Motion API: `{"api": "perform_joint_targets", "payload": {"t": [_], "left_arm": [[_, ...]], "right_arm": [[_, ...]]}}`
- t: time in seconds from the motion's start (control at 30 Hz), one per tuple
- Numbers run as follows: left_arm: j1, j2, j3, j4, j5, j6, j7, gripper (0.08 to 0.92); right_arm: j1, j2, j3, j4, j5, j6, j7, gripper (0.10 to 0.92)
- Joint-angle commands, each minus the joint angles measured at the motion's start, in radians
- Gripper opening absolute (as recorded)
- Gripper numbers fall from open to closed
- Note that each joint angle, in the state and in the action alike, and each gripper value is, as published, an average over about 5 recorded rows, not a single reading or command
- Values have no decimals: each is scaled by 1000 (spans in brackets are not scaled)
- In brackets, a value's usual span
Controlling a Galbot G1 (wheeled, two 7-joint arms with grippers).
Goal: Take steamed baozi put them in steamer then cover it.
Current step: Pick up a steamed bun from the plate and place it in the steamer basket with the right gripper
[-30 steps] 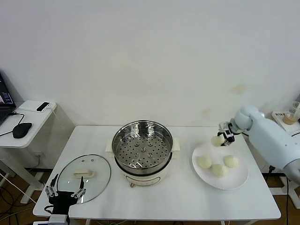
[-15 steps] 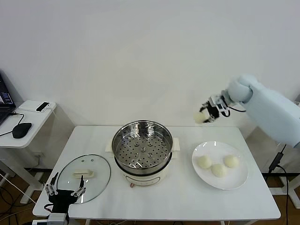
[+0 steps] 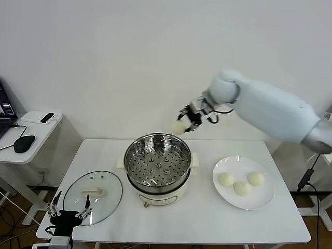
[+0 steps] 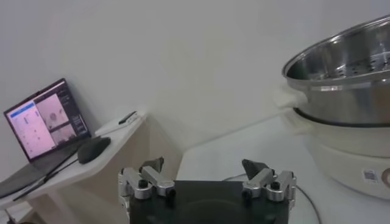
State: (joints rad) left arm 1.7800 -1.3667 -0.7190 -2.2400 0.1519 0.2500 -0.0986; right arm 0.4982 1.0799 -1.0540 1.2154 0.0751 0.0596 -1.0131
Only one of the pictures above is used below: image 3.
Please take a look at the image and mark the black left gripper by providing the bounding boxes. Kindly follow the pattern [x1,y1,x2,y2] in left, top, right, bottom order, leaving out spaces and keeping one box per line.
[46,191,93,237]

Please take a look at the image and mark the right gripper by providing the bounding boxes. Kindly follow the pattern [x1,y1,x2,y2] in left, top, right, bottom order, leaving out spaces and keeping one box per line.
[177,103,218,133]

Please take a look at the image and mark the round glass lid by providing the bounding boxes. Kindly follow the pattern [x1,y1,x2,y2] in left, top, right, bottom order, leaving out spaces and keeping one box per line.
[63,170,123,226]

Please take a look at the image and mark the white steamed baozi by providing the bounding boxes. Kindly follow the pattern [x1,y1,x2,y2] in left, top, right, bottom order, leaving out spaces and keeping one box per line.
[172,120,187,135]
[217,172,236,188]
[247,171,266,187]
[232,181,252,198]

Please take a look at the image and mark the stainless steel steamer basket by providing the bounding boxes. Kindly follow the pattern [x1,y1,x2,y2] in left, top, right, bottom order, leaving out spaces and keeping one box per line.
[116,133,200,188]

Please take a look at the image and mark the white laptop desk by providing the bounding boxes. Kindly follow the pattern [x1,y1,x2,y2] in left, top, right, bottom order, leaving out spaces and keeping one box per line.
[0,110,84,226]

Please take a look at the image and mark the black computer mouse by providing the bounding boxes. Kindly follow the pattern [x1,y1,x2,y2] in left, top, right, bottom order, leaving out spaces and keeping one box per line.
[13,135,36,154]

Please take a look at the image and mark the cream cooker heater base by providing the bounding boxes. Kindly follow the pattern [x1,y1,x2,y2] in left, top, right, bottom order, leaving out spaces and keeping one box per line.
[134,188,186,208]

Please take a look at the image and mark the black and white phone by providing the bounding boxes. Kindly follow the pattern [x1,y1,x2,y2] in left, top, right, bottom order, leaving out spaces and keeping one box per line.
[39,112,57,125]

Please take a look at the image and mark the white flat box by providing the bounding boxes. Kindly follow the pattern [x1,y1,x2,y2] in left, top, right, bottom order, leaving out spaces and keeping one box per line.
[20,113,63,125]

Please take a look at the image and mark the white round plate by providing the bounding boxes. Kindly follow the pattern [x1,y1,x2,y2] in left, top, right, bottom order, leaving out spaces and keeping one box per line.
[212,156,275,211]

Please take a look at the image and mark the black laptop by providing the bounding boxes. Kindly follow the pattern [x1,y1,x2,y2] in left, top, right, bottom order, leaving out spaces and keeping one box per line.
[0,77,19,140]

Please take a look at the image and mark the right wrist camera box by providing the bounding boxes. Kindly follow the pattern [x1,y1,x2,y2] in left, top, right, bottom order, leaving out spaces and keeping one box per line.
[191,97,206,109]

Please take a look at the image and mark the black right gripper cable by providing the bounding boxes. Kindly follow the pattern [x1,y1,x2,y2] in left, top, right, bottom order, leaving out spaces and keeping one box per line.
[207,108,234,125]

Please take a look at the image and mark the black mouse cable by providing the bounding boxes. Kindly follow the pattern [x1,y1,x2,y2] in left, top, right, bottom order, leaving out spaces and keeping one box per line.
[10,123,28,137]

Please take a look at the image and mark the black power adapter cable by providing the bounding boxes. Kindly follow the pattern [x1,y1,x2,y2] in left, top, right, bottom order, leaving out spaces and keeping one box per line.
[289,152,324,249]

